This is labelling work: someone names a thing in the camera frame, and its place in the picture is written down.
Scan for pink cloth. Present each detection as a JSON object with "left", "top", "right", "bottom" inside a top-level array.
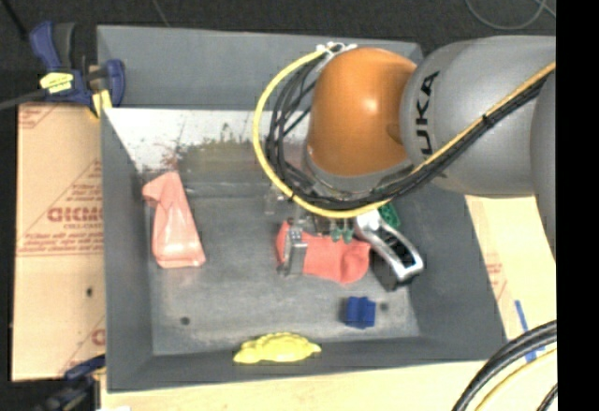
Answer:
[{"left": 141, "top": 170, "right": 208, "bottom": 270}]

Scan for grey metal bin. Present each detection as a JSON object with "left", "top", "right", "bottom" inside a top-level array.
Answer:
[{"left": 95, "top": 23, "right": 509, "bottom": 391}]

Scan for brown cardboard board red print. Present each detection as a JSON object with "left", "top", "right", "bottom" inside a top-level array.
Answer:
[{"left": 11, "top": 100, "right": 557, "bottom": 383}]

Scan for red-orange cloth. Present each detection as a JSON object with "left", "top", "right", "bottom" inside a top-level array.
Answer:
[{"left": 274, "top": 220, "right": 373, "bottom": 286}]

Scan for yellow toy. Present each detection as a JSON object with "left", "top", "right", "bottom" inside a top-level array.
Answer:
[{"left": 232, "top": 331, "right": 323, "bottom": 365}]

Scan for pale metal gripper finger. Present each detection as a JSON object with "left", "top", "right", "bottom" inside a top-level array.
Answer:
[{"left": 279, "top": 227, "right": 309, "bottom": 277}]

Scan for black cylinder on white bracket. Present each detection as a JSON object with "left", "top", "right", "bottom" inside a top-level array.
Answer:
[{"left": 351, "top": 209, "right": 425, "bottom": 291}]

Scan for blue block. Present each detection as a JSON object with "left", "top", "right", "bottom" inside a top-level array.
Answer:
[{"left": 338, "top": 296, "right": 377, "bottom": 330}]

